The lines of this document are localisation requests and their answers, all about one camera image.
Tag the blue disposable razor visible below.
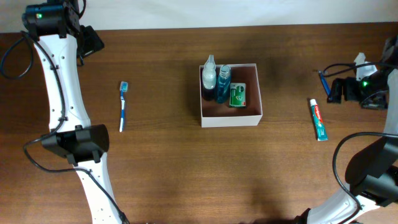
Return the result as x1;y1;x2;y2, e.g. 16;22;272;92
318;70;331;96

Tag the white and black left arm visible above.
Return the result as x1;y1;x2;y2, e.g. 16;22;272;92
22;1;129;223

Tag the green soap bar pack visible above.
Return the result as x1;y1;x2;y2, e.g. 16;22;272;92
229;83;246;108

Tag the white open cardboard box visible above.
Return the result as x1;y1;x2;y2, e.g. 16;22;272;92
200;63;262;128

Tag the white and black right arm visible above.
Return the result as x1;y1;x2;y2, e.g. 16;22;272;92
294;37;397;224

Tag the blue and white toothbrush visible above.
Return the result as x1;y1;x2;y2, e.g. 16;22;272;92
119;81;128;133

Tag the teal mouthwash bottle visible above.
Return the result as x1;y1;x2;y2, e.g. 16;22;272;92
216;65;231;104

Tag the red and green toothpaste tube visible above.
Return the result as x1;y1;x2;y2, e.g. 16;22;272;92
310;99;328;141

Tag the clear foam soap pump bottle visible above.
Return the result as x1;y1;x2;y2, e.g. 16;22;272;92
201;55;216;101

